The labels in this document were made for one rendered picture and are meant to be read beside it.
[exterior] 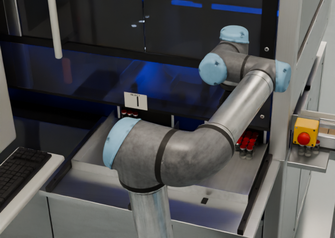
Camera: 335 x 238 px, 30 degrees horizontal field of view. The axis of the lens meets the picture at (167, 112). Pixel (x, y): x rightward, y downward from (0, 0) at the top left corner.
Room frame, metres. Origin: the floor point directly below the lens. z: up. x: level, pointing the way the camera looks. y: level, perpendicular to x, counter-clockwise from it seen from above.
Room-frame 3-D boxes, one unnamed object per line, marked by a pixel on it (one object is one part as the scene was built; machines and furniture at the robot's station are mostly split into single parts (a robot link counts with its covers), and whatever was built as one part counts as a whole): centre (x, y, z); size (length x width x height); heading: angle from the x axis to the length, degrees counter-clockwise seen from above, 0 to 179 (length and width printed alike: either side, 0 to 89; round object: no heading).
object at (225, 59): (1.41, -0.15, 1.39); 0.11 x 0.11 x 0.08; 61
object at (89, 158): (1.81, 0.14, 0.90); 0.34 x 0.26 x 0.04; 159
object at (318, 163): (1.74, -0.48, 0.87); 0.14 x 0.13 x 0.02; 159
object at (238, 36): (1.51, -0.18, 1.39); 0.09 x 0.08 x 0.11; 151
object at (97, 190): (1.69, 0.01, 0.87); 0.70 x 0.48 x 0.02; 69
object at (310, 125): (1.71, -0.45, 1.00); 0.08 x 0.07 x 0.07; 159
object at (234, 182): (1.69, -0.17, 0.90); 0.34 x 0.26 x 0.04; 160
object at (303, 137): (1.67, -0.44, 0.99); 0.04 x 0.04 x 0.04; 69
